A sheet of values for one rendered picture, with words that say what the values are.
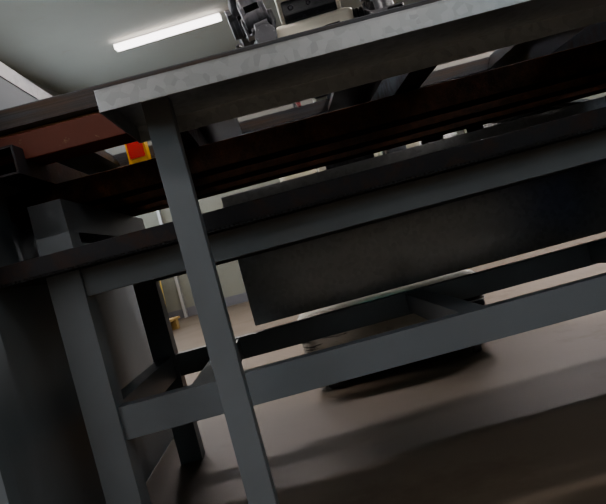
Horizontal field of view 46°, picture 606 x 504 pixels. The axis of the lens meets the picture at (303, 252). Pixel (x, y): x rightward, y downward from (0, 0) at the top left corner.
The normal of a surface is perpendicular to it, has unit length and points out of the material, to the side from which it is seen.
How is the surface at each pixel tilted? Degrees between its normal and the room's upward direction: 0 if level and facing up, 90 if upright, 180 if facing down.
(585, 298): 90
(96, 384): 90
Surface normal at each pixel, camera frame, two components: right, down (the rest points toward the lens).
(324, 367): 0.03, 0.00
